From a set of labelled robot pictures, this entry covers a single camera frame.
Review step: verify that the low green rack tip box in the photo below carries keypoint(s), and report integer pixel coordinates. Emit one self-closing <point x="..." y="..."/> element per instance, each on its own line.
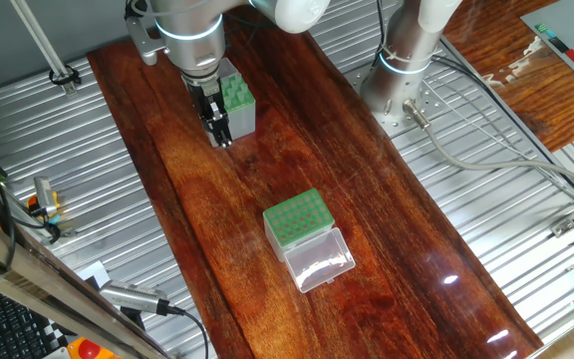
<point x="297" y="219"/>

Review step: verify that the yellow button box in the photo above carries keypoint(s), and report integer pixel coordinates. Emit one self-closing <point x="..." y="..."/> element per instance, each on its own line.
<point x="110" y="355"/>

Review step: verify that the red block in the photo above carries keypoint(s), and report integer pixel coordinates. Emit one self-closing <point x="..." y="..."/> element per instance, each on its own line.
<point x="573" y="55"/>

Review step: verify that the long silver depth camera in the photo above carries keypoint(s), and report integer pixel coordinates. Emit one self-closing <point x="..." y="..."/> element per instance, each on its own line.
<point x="132" y="296"/>

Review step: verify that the black keyboard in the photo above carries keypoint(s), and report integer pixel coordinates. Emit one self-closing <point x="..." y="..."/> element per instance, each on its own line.
<point x="3" y="329"/>

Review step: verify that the white paper sheet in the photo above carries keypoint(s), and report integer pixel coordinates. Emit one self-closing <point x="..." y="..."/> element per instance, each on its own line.
<point x="95" y="273"/>

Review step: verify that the translucent large pipette tip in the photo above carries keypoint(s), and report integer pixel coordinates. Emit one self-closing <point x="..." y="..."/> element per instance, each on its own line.
<point x="246" y="87"/>
<point x="238" y="74"/>
<point x="244" y="97"/>
<point x="224" y="89"/>
<point x="234" y="93"/>
<point x="232" y="102"/>
<point x="226" y="80"/>
<point x="236" y="84"/>

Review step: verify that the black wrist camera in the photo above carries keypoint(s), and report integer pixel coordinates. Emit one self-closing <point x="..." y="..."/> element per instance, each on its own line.
<point x="135" y="10"/>

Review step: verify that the aluminium pole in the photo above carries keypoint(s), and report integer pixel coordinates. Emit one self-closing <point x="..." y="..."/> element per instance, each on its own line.
<point x="43" y="45"/>

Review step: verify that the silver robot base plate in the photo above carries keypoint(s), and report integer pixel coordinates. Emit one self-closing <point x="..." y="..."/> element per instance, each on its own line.
<point x="431" y="100"/>

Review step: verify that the scuffed brown wooden board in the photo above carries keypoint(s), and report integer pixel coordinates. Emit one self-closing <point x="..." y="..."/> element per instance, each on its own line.
<point x="516" y="90"/>

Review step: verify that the steel frame bar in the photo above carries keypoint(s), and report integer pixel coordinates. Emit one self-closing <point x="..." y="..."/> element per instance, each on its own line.
<point x="43" y="279"/>

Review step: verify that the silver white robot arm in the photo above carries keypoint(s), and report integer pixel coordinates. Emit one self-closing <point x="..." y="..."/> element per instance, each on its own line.
<point x="192" y="35"/>

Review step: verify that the red emergency stop button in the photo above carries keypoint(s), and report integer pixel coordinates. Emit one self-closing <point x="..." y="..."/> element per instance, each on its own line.
<point x="89" y="350"/>

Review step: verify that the small silver camera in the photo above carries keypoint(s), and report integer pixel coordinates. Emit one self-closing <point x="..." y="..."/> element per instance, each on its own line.
<point x="45" y="194"/>

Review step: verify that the black block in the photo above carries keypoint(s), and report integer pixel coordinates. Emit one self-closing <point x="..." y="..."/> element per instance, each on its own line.
<point x="558" y="45"/>

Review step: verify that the teal block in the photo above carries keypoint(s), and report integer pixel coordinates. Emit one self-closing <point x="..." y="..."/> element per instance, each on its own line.
<point x="550" y="34"/>

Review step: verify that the aluminium corner bracket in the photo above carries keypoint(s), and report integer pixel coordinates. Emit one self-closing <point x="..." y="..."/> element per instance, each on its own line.
<point x="563" y="227"/>

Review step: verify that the glossy brown wooden board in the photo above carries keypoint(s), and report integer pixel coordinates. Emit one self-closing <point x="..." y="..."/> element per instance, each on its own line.
<point x="391" y="299"/>

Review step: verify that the green block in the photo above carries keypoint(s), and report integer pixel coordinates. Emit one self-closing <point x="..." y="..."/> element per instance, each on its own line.
<point x="541" y="27"/>

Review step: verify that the orange yellow plastic object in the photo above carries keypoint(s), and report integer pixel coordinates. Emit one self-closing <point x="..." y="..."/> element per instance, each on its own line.
<point x="31" y="202"/>

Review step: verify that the tall translucent green tip box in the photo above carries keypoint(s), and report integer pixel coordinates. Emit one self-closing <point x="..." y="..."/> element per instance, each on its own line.
<point x="242" y="122"/>

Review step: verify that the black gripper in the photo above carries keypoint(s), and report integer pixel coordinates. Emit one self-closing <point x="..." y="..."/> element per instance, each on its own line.
<point x="202" y="97"/>

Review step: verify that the black camera stand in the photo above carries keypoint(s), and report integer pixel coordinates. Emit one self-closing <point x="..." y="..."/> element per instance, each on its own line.
<point x="132" y="319"/>

